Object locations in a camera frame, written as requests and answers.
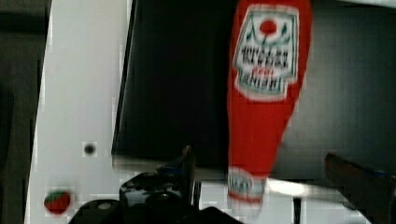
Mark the red toy strawberry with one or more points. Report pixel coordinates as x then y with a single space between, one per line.
57 202

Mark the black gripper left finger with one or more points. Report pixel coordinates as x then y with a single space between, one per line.
176 177

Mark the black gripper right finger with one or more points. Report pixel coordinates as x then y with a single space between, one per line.
371 193

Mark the red plush ketchup bottle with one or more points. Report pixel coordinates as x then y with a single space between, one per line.
269 51

